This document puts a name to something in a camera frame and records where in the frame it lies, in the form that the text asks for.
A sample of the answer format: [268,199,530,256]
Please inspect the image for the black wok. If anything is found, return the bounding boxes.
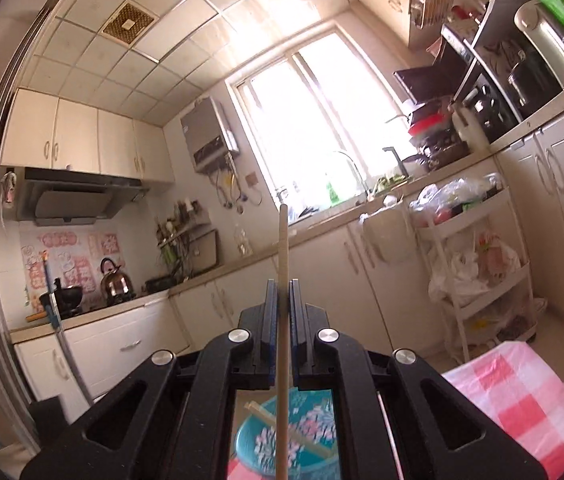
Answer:
[26,285,84,323]

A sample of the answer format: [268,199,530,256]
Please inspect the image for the chrome sink faucet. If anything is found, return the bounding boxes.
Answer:
[332,150,375,201]

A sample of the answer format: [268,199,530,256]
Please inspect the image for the steel pot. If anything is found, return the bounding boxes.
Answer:
[506,57,545,106]

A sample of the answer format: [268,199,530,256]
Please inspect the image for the white electric thermos pot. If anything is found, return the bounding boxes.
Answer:
[514,0,564,91]

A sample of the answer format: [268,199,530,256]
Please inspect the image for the grey range hood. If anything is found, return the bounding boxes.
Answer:
[14,167,150,226]

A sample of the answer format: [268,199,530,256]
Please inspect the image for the cream door base cabinet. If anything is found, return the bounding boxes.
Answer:
[169,220,455,361]

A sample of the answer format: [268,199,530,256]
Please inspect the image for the cream door and drawer cabinet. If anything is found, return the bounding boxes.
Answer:
[492,90,564,333]

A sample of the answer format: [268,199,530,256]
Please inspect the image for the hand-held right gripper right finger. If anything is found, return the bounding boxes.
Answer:
[289,280,547,480]

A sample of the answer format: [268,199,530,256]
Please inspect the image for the white counter shelf rack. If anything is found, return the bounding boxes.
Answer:
[442,0,564,128]

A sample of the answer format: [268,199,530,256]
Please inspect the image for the cream drawer base cabinet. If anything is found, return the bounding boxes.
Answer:
[12,297,193,411]

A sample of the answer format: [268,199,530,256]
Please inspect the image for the long wooden chopstick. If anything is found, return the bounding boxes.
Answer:
[276,204,290,480]

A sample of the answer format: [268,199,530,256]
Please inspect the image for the red checked plastic tablecloth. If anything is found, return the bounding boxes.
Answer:
[227,341,564,480]

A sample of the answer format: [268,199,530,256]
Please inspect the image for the kitchen window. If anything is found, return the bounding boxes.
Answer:
[227,27,413,226]

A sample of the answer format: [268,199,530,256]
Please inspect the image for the black baking tray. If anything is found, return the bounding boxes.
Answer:
[394,52,467,103]

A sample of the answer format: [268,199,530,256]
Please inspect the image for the clear plastic bags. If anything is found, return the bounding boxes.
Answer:
[409,175,505,226]

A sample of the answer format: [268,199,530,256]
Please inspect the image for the stack of pans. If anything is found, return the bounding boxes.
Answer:
[387,100,470,171]

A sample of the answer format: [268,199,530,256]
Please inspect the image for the white hanging trash bin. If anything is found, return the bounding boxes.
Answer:
[359,207,413,263]

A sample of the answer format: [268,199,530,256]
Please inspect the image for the steel kettle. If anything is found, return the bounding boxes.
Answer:
[100,257,132,306]

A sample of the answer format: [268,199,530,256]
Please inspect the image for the ceiling vent grille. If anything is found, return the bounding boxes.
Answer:
[101,2,157,43]

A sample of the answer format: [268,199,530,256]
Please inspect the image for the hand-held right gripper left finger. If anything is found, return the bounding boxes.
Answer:
[19,280,280,480]

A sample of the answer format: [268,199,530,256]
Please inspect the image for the blue perforated plastic bucket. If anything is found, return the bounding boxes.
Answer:
[232,390,341,480]

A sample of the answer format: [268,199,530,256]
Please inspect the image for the white plastic jug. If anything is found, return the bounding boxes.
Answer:
[452,107,487,148]

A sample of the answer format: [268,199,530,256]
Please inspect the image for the white plastic bag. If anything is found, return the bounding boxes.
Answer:
[428,232,521,303]

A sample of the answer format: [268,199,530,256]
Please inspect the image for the pink wall stickers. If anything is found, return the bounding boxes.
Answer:
[19,232,120,306]

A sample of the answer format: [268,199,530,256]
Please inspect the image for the white rolling cart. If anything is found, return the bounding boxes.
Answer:
[412,175,537,366]

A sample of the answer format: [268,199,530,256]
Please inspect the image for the wall utensil rack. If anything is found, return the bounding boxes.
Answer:
[156,200,213,281]

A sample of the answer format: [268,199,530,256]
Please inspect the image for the wire basket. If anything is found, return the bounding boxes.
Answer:
[409,0,455,28]

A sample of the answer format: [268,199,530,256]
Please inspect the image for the black toaster oven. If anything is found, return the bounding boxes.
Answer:
[464,72,520,131]

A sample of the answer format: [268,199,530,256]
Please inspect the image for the cream wall cabinets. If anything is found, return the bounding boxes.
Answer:
[0,87,177,183]

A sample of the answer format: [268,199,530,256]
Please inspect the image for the pile of wooden chopsticks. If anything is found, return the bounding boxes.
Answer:
[243,401,337,461]

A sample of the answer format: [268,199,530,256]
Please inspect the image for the silver gas water heater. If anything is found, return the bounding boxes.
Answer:
[180,97,241,173]

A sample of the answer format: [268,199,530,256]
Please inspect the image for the dark cutting board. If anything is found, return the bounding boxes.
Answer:
[182,230,220,276]

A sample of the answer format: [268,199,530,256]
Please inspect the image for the clear plastic bottle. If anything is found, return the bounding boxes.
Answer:
[233,225,253,257]

